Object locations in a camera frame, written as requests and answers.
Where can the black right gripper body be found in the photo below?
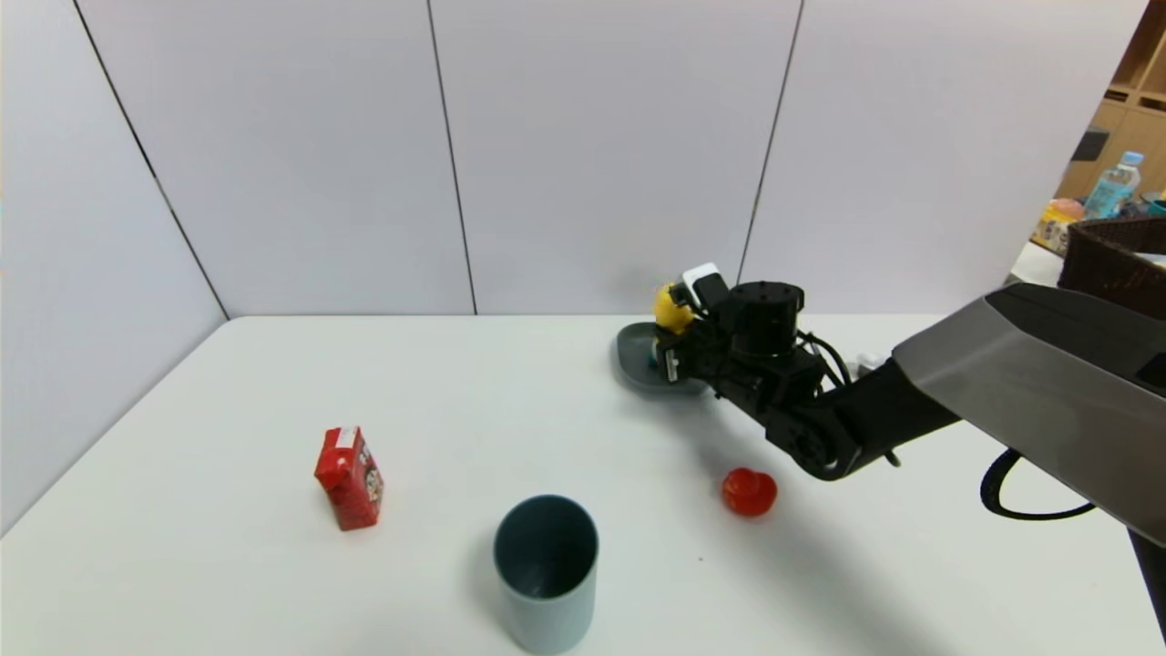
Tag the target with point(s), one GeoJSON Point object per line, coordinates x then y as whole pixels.
{"type": "Point", "coordinates": [671, 366]}

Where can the yellow duck toy car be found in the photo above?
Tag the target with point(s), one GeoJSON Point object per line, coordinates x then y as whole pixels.
{"type": "Point", "coordinates": [671, 310]}

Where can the grey and black right arm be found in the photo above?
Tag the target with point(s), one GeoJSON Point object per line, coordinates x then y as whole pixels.
{"type": "Point", "coordinates": [1002, 383]}

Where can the grey square dish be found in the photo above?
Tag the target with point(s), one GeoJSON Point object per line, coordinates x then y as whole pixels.
{"type": "Point", "coordinates": [633, 360]}

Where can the red rubber duck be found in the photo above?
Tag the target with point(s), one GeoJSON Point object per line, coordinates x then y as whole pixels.
{"type": "Point", "coordinates": [749, 493]}

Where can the grey-blue plastic cup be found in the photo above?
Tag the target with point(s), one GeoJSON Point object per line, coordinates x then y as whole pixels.
{"type": "Point", "coordinates": [545, 583]}

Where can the red milk carton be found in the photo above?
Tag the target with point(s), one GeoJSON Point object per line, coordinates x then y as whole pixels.
{"type": "Point", "coordinates": [351, 478]}

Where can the white side table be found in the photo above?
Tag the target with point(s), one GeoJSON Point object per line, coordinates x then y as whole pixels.
{"type": "Point", "coordinates": [1034, 266]}

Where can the yellow snack package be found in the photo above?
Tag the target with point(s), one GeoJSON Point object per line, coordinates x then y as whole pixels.
{"type": "Point", "coordinates": [1053, 226]}

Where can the dark woven basket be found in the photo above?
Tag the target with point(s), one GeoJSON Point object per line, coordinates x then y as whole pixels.
{"type": "Point", "coordinates": [1116, 255]}

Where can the clear plastic water bottle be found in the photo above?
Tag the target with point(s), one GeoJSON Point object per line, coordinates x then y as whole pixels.
{"type": "Point", "coordinates": [1111, 187]}

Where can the wooden shelf unit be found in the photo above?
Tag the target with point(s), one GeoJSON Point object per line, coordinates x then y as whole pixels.
{"type": "Point", "coordinates": [1134, 123]}

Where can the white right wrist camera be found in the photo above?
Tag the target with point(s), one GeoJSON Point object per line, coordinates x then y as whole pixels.
{"type": "Point", "coordinates": [706, 284]}

